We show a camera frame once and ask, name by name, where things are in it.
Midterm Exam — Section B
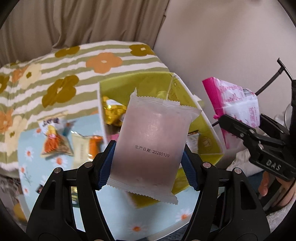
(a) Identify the pink white snack bag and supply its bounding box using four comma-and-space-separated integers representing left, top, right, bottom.
202, 77, 261, 149

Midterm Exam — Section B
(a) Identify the cream orange snack bag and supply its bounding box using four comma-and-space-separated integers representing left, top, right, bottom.
71, 132, 103, 169

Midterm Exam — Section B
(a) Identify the white orange chips bag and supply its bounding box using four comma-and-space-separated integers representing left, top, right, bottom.
38, 111, 74, 158

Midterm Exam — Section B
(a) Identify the translucent pink cake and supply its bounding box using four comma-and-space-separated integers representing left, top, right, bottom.
107, 91, 201, 204

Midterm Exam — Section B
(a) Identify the gold snack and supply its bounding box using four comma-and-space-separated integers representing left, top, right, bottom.
102, 96, 127, 127

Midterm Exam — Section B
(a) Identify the person right hand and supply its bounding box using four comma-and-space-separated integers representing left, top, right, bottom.
258, 171, 295, 211

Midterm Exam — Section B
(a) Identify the yellow-green cardboard box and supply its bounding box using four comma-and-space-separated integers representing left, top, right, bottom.
100, 72, 223, 204

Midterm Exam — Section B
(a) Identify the floral striped quilt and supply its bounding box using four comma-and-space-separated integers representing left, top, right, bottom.
1, 41, 168, 171

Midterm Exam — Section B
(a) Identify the beige curtain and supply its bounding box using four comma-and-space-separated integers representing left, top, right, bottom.
1, 1, 169, 65

